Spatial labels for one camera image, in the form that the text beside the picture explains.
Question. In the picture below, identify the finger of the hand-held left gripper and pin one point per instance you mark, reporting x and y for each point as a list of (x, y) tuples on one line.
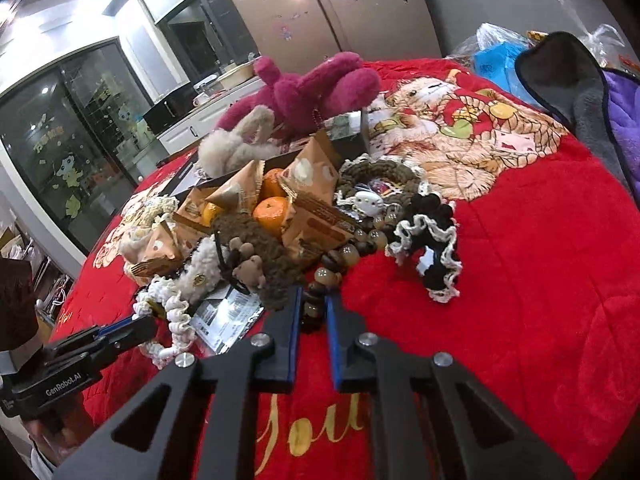
[(135, 332), (75, 340)]

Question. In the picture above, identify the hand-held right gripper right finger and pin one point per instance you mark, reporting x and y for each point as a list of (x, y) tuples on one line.
[(336, 340)]

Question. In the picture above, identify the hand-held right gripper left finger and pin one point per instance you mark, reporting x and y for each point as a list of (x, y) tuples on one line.
[(285, 340)]

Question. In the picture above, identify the triangular brown snack packet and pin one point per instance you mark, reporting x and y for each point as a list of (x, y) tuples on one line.
[(160, 255), (235, 185), (315, 225), (307, 170), (187, 212)]

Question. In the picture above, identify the shallow black gift box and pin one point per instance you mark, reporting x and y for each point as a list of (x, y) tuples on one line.
[(350, 145)]

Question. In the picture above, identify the pink plush toy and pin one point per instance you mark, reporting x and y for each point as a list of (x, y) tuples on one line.
[(320, 85)]

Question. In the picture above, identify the person's left hand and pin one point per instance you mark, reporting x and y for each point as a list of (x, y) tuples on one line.
[(65, 425)]

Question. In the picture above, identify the white crochet scrunchie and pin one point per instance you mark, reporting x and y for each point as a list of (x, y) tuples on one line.
[(175, 310)]

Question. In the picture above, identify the silver foil sachet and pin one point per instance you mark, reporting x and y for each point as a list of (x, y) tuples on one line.
[(225, 315)]

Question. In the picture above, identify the brown fuzzy scrunchie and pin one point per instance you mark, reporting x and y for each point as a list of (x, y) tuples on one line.
[(270, 260)]

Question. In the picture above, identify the cream fluffy scrunchie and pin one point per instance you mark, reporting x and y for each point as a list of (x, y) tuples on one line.
[(200, 265)]

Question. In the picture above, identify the white cartoon hair clip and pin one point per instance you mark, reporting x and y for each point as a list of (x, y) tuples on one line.
[(367, 200)]

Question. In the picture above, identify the black lace-edged scrunchie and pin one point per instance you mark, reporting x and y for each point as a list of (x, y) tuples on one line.
[(425, 212)]

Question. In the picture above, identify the red printed blanket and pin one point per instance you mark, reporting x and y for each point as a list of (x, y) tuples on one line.
[(500, 285)]

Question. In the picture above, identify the glass sliding door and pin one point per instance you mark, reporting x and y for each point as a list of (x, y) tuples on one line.
[(75, 150)]

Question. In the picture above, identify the beige plush toy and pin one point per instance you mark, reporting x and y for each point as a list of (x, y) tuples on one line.
[(230, 147)]

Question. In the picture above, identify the white kitchen cabinet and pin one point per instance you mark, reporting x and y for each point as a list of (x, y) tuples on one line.
[(192, 125)]

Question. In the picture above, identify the black microwave oven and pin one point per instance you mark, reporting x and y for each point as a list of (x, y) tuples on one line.
[(167, 112)]

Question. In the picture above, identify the white mug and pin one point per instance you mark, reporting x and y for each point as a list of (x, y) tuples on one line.
[(200, 100)]

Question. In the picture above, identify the cream basin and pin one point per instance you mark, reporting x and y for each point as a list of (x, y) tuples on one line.
[(237, 74)]

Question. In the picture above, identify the kitchen window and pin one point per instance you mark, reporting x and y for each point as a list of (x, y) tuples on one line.
[(205, 30)]

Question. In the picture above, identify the blue plastic bag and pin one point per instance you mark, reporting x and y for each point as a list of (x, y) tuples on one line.
[(500, 65)]

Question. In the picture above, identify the silver double-door refrigerator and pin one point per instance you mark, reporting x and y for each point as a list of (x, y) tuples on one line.
[(325, 5)]

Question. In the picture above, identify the grey cloth with black trim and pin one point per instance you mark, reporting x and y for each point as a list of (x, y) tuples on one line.
[(565, 80)]

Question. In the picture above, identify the purple towel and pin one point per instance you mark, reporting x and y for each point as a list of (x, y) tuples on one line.
[(625, 110)]

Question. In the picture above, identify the knotted clear plastic bag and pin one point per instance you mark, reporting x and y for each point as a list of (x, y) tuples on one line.
[(600, 35)]

